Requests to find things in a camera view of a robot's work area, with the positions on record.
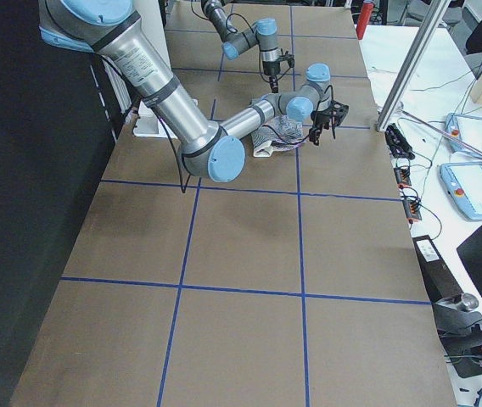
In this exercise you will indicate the grey monitor stand base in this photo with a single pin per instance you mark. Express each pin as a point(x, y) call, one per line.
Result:
point(460, 333)

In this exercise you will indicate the upper blue teach pendant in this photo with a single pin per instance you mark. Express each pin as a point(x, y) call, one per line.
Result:
point(469, 127)

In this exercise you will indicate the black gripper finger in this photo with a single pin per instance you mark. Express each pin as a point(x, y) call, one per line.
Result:
point(315, 133)
point(332, 126)
point(273, 83)

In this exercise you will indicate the black power strip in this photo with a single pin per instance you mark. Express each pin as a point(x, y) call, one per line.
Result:
point(399, 147)

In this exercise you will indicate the navy white striped polo shirt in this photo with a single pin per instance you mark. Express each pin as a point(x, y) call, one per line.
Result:
point(276, 135)

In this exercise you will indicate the long black box white label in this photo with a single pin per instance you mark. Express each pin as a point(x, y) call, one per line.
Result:
point(437, 277)

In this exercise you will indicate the lower blue teach pendant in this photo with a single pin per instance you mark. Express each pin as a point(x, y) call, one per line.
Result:
point(463, 183)

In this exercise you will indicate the black orange connector box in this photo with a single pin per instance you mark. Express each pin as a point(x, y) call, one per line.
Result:
point(411, 207)
point(402, 176)

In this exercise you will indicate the aluminium frame post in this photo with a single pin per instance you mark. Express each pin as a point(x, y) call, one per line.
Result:
point(419, 45)

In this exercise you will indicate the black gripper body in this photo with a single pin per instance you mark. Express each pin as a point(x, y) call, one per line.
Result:
point(271, 69)
point(320, 119)

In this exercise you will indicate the black orange connector box lower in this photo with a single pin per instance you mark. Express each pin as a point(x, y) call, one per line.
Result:
point(411, 207)

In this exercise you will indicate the red bottle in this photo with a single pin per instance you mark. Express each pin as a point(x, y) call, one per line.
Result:
point(367, 7)

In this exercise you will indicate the black orange connector box upper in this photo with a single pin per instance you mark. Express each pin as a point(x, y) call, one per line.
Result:
point(402, 176)

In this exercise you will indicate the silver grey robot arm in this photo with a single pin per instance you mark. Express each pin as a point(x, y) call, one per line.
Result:
point(238, 36)
point(207, 148)

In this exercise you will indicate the blue teach pendant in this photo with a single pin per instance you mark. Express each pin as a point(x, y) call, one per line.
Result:
point(463, 183)
point(469, 127)

